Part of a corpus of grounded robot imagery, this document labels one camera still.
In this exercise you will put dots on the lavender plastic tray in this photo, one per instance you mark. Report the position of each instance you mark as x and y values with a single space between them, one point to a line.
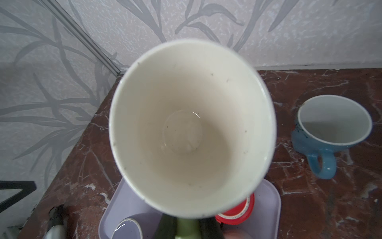
262 224

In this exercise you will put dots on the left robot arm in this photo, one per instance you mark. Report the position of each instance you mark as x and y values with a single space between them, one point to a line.
56 228

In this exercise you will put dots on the pink patterned mug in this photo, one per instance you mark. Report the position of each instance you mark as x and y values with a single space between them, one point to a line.
236 234

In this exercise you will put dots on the aluminium frame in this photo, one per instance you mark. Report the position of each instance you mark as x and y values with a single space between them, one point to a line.
81 35

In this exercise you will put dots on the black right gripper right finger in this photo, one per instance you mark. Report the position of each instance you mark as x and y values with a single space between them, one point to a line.
210 229

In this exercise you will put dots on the red mug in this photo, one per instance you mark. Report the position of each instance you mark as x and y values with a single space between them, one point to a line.
239 213

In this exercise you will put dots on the blue mug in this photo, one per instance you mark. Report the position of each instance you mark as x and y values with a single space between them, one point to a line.
327 124

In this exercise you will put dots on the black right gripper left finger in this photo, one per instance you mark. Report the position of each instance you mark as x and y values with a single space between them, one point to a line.
167 228

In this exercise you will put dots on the light green mug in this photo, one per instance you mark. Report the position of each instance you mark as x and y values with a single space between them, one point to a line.
188 229

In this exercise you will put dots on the white mug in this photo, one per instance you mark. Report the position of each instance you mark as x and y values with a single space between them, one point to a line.
192 128

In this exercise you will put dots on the purple mug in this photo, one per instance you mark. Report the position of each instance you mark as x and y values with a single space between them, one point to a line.
138 226

